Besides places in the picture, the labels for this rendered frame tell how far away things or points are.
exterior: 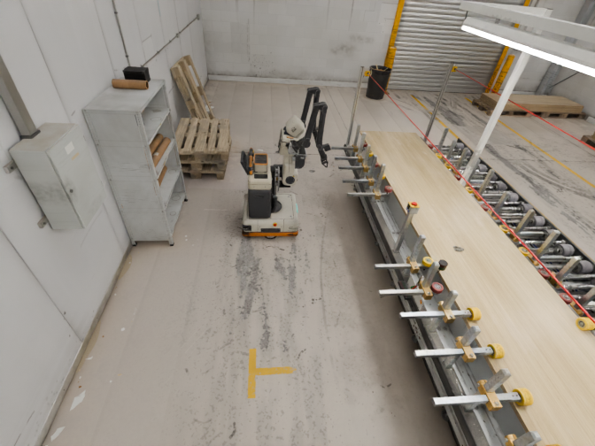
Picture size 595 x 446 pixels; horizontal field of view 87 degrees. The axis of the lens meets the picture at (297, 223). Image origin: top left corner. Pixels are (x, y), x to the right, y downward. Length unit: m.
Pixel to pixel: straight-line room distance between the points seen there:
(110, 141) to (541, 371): 3.53
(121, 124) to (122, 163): 0.38
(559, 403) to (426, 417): 0.99
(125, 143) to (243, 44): 6.41
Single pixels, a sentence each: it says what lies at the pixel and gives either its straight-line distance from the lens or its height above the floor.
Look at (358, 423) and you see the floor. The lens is 2.79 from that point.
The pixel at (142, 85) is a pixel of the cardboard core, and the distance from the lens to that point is 3.51.
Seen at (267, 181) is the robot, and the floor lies 0.80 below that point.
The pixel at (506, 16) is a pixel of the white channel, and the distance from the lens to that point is 2.58.
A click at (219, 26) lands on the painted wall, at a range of 9.18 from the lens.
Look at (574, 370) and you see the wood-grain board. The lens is 2.56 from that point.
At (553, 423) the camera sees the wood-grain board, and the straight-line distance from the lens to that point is 2.28.
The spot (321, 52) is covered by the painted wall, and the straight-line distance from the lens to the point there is 9.32.
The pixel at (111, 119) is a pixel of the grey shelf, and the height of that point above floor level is 1.47.
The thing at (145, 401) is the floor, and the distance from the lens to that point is 2.91.
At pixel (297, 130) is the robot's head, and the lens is 3.24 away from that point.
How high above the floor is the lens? 2.59
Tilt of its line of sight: 40 degrees down
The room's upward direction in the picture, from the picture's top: 6 degrees clockwise
